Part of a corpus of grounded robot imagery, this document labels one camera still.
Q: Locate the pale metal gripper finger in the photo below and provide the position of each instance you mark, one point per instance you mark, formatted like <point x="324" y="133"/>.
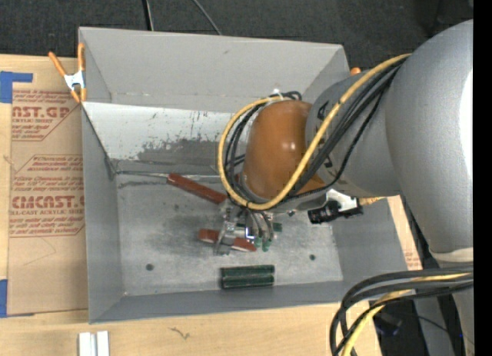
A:
<point x="229" y="227"/>
<point x="223" y="248"/>

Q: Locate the red-brown block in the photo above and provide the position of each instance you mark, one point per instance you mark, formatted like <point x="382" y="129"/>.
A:
<point x="207" y="235"/>
<point x="194" y="187"/>

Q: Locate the dark green flat block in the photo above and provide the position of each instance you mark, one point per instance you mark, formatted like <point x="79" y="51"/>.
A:
<point x="248" y="277"/>

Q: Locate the grey metal bin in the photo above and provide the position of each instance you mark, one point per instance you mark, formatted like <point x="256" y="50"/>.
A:
<point x="161" y="231"/>

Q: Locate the brown cardboard board red print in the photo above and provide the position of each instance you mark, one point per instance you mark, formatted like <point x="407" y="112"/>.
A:
<point x="42" y="200"/>

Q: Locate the black cylinder on white bracket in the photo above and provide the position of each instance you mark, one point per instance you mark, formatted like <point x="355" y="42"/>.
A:
<point x="325" y="213"/>

